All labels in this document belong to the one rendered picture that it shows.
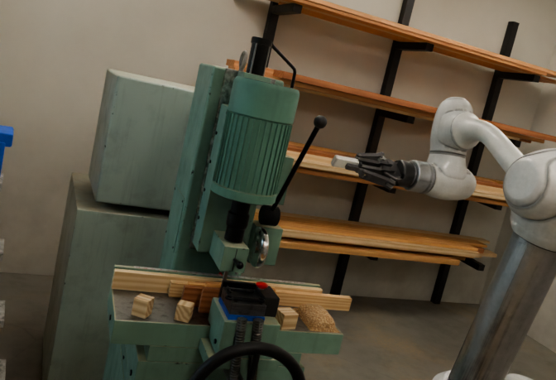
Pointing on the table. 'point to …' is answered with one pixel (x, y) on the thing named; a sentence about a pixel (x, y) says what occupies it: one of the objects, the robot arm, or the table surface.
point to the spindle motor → (254, 141)
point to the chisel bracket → (225, 255)
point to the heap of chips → (316, 318)
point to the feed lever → (269, 214)
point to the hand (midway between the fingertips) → (344, 162)
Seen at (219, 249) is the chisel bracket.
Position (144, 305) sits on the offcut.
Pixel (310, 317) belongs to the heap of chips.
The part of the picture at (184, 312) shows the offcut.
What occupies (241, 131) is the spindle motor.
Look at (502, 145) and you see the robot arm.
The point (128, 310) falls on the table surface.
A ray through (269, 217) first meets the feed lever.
